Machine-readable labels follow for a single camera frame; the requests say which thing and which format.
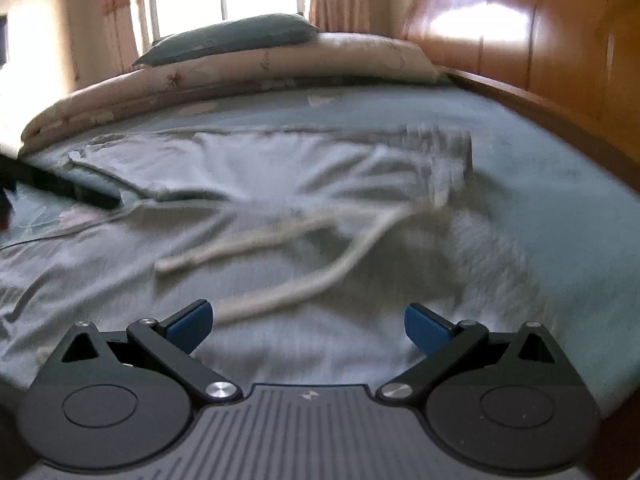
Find green pillow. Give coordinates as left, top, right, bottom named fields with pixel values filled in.
left=131, top=12, right=322, bottom=69

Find pink floral folded quilt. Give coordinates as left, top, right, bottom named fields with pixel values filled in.
left=20, top=32, right=442, bottom=157

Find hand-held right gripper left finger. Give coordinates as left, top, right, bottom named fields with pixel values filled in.
left=47, top=299, right=244, bottom=404

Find wooden headboard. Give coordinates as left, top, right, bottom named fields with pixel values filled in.
left=402, top=0, right=640, bottom=183

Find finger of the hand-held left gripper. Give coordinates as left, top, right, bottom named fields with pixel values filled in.
left=0, top=155, right=124, bottom=212

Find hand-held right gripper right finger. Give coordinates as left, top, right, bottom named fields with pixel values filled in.
left=375, top=302, right=569, bottom=404

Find grey sweatpants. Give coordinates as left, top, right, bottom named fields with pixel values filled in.
left=0, top=127, right=543, bottom=393

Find teal patterned bed sheet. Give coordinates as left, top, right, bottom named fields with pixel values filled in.
left=0, top=77, right=640, bottom=418

